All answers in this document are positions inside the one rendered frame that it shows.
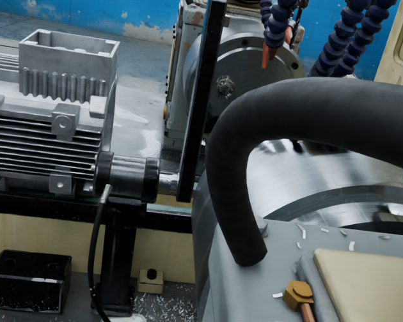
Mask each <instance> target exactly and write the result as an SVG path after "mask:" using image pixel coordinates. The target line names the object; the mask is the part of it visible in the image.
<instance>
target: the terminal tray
mask: <svg viewBox="0 0 403 322"><path fill-rule="evenodd" d="M42 31H48V30H43V29H38V30H36V31H35V32H34V33H32V34H31V35H29V36H28V37H27V38H25V39H23V40H22V41H21V42H19V92H20V93H23V95H24V96H28V95H29V94H32V95H33V97H34V98H36V97H37V96H38V95H41V96H42V98H43V99H46V98H47V97H48V96H51V99H52V100H56V99H57V98H61V101H62V102H64V101H65V100H66V99H69V100H70V102H71V103H74V102H75V101H76V100H78V101H79V103H80V104H84V103H85V102H88V103H89V104H90V100H91V96H92V95H94V96H103V97H107V102H108V100H109V99H110V98H111V95H112V93H113V90H114V88H115V84H113V82H114V81H115V83H116V69H117V67H118V54H119V46H120V42H117V41H112V40H105V39H100V38H92V37H88V36H80V35H76V34H68V33H60V32H55V31H48V32H42ZM108 41H112V42H114V43H110V42H108ZM28 42H34V43H28ZM102 52H104V53H107V54H101V53H102ZM112 84H113V87H112V89H111V86H112ZM110 91H111V94H110ZM109 94H110V97H109Z"/></svg>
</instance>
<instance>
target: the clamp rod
mask: <svg viewBox="0 0 403 322"><path fill-rule="evenodd" d="M172 178H177V180H178V177H174V176H172V175H169V174H160V178H159V187H158V189H163V190H171V189H170V187H171V186H172V185H174V186H177V184H175V183H172V181H171V180H172ZM175 191H176V190H175Z"/></svg>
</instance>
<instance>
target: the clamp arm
mask: <svg viewBox="0 0 403 322"><path fill-rule="evenodd" d="M227 5H228V1H227V0H207V7H206V12H205V19H204V23H203V31H202V35H201V42H200V49H199V54H198V61H197V65H196V72H195V76H194V84H193V91H192V95H191V103H190V107H189V114H188V119H187V126H186V133H185V137H184V145H183V149H182V156H181V161H180V168H179V172H178V174H172V176H174V177H178V180H177V178H172V180H171V181H172V183H175V184H177V186H174V185H172V186H171V187H170V189H171V190H170V191H171V192H175V194H176V202H180V203H190V202H191V198H192V194H193V188H194V181H195V177H196V171H197V167H198V161H199V156H200V153H205V147H206V144H205V139H203V133H204V129H205V122H206V119H207V112H208V108H209V102H210V95H211V91H212V85H213V81H214V74H215V71H216V64H217V57H218V54H219V47H220V43H221V37H222V32H223V27H228V26H229V22H230V16H229V14H226V9H227ZM175 190H176V191H175Z"/></svg>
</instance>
